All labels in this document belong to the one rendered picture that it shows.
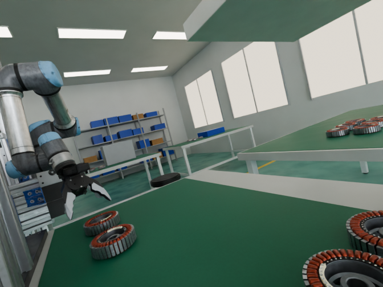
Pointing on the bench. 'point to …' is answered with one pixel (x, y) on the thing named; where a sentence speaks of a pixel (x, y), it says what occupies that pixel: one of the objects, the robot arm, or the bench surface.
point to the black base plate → (35, 248)
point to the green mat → (203, 240)
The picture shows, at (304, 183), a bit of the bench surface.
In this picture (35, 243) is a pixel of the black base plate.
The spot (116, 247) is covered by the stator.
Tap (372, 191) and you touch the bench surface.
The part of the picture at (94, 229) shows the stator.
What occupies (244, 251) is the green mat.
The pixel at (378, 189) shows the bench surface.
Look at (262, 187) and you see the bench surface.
